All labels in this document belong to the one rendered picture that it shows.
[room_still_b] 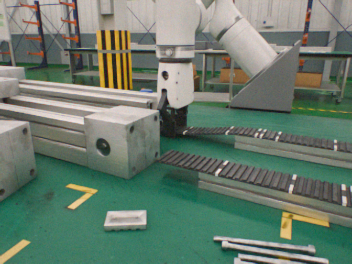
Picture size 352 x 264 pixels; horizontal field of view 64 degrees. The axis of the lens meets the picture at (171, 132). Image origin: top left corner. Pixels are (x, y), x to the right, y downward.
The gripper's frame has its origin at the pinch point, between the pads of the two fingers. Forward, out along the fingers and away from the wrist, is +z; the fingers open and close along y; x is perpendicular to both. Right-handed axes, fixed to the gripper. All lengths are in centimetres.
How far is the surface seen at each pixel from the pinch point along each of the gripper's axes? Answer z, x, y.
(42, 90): -5.9, 39.6, -5.1
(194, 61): 45, 318, 722
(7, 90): -8.0, 36.7, -16.8
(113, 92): -6.0, 20.0, 2.1
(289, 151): 0.9, -26.0, -1.5
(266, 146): 0.8, -21.7, -1.5
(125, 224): 1.2, -11.7, -34.6
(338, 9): -82, -29, 743
